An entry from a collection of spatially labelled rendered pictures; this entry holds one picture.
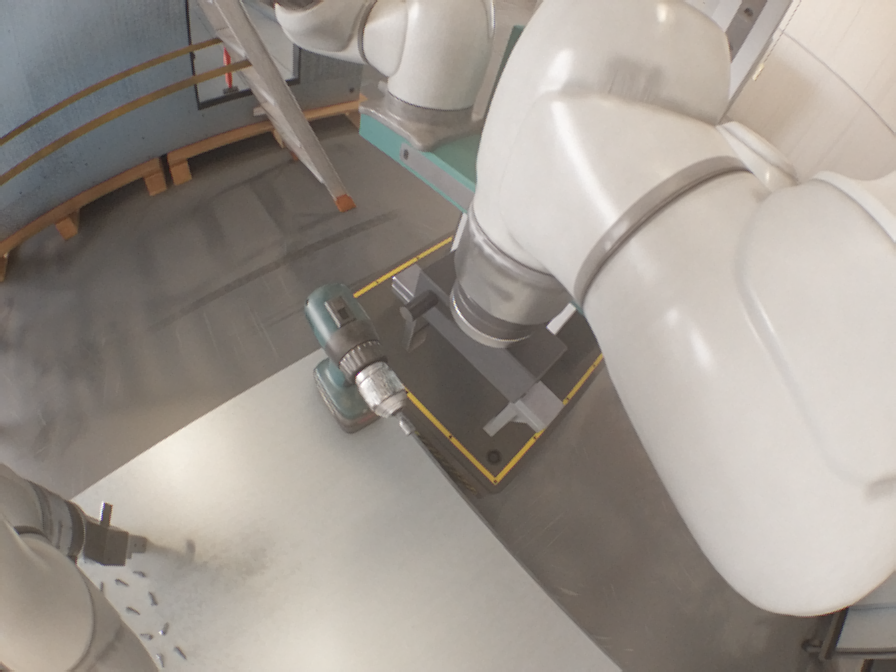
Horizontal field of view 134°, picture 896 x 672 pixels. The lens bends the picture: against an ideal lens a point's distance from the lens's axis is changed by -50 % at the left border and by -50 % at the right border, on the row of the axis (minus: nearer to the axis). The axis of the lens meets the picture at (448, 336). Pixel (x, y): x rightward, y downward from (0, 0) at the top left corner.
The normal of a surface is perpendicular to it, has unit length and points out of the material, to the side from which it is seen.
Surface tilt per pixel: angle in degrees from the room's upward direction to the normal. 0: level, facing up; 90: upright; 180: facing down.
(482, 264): 90
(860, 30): 90
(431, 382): 0
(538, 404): 0
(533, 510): 0
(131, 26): 90
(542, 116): 88
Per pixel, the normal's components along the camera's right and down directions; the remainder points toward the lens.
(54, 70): 0.58, 0.76
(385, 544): 0.22, -0.51
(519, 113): -0.88, 0.25
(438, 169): -0.69, 0.53
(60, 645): 0.94, -0.14
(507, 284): -0.42, 0.73
